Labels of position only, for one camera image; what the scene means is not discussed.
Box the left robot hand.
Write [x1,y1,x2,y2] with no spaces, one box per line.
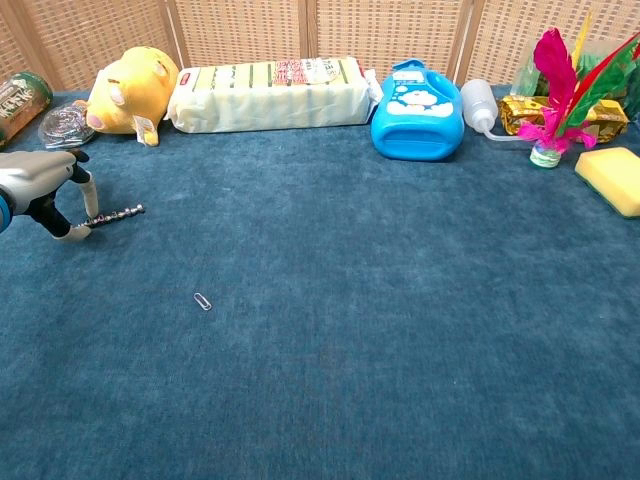
[0,148,100,243]

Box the green tea bottle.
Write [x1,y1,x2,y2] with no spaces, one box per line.
[0,72,54,150]

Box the woven folding screen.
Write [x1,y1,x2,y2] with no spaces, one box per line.
[0,0,640,94]

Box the feather shuttlecock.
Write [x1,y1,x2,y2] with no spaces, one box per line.
[517,10,640,170]

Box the blue detergent pump bottle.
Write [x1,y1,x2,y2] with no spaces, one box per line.
[370,58,466,163]

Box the clear squeeze wash bottle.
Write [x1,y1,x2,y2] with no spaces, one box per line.
[459,79,539,145]

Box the gold snack bag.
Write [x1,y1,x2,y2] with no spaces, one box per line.
[498,94,630,144]

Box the yellow plush toy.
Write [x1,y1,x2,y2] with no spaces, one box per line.
[85,45,180,147]

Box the silver metal beaded rod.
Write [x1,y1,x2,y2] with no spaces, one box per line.
[82,202,147,230]

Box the sponge multipack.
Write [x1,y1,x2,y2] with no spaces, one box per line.
[164,55,382,135]

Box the yellow sponge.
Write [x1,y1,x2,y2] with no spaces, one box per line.
[573,146,640,219]

